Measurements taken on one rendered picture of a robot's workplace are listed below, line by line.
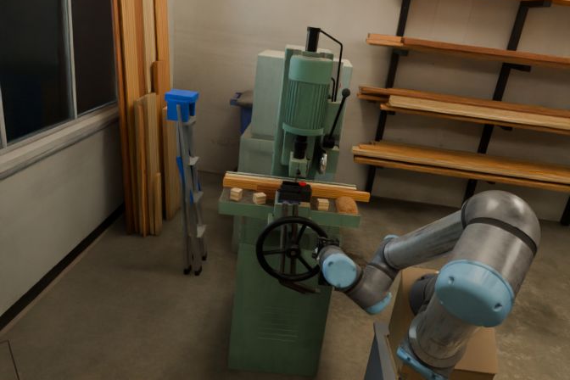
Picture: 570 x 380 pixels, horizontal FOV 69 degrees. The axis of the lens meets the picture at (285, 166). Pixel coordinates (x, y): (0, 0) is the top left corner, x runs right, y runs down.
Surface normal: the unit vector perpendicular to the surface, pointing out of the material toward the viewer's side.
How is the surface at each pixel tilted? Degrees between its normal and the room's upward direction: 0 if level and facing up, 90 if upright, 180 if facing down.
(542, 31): 90
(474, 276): 41
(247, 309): 90
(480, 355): 45
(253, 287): 90
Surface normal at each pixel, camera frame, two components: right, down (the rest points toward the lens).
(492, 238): -0.35, -0.64
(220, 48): -0.09, 0.33
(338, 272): -0.01, -0.04
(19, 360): 0.11, -0.93
